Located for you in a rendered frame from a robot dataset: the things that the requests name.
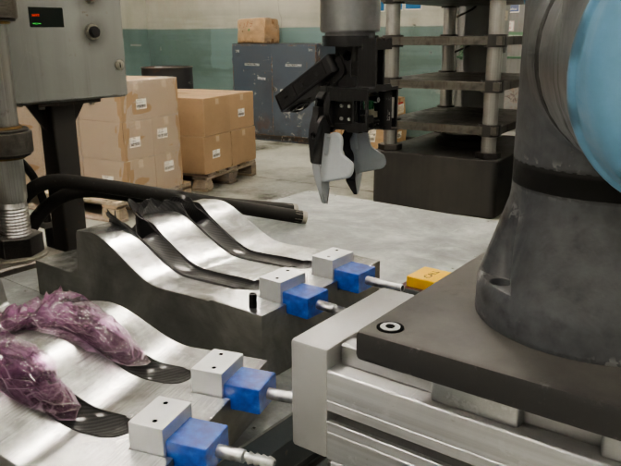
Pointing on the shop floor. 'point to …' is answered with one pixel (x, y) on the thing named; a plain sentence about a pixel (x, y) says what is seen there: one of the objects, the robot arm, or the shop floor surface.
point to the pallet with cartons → (216, 136)
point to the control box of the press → (65, 85)
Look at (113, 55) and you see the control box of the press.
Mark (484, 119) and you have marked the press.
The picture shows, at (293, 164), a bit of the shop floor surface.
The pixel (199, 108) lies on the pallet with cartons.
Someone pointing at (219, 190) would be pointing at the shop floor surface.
